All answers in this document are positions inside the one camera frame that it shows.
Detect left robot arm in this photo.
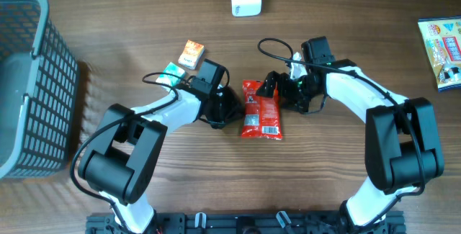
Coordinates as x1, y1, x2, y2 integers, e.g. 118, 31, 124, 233
70, 60, 244, 233

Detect grey plastic basket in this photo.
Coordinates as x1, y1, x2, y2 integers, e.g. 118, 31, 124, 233
1, 0, 80, 179

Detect yellow snack bag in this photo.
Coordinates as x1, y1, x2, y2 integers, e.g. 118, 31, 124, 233
418, 16, 460, 91

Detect orange small box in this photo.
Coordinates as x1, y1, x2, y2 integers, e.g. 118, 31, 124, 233
178, 40, 205, 70

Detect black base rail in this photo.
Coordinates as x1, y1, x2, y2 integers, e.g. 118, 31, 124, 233
85, 211, 407, 234

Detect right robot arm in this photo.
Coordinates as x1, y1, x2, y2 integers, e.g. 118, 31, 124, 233
256, 37, 444, 233

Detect red candy bag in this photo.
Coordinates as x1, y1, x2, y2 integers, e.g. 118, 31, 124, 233
241, 80, 282, 140

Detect teal small box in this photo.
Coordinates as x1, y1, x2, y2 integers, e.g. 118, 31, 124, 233
156, 63, 186, 92

